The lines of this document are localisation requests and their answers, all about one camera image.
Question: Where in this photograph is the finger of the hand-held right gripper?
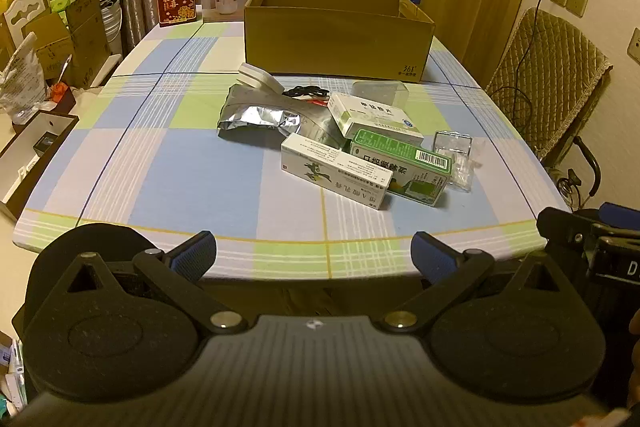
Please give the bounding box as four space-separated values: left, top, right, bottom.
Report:
536 206 601 253
599 202 640 228

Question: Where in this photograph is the crinkled white plastic bag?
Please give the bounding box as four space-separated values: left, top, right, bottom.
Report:
0 32 48 125

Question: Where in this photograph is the clear blister pack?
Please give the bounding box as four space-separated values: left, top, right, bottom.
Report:
447 152 476 192

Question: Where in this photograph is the silver foil bag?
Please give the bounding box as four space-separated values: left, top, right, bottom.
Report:
216 84 351 152

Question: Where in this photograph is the dark open tray box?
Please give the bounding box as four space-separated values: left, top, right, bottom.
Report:
0 109 81 223

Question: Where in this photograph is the white green-striped medicine box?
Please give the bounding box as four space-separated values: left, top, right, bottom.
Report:
327 93 425 148

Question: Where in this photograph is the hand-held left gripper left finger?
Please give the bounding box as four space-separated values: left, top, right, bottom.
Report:
65 230 247 335

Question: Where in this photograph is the green medicine box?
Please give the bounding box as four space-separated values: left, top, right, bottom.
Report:
348 128 453 208

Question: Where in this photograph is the brown cardboard carton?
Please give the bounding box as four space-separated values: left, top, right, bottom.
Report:
25 0 123 88

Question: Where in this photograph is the cardboard box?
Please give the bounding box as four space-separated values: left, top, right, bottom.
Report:
243 0 437 82

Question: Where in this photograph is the white plastic spoon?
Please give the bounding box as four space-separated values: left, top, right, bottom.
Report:
236 63 282 95

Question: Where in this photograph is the long white medicine box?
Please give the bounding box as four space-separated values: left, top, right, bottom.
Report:
280 133 395 210

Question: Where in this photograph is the clear plastic case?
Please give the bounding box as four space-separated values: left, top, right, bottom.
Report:
351 79 411 108

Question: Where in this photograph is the small clear plastic box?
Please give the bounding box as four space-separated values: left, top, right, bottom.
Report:
432 131 473 168

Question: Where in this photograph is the quilted chair cover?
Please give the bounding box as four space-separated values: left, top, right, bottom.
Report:
485 7 613 168

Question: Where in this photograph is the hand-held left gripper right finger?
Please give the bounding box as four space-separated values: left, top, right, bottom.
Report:
384 231 563 335

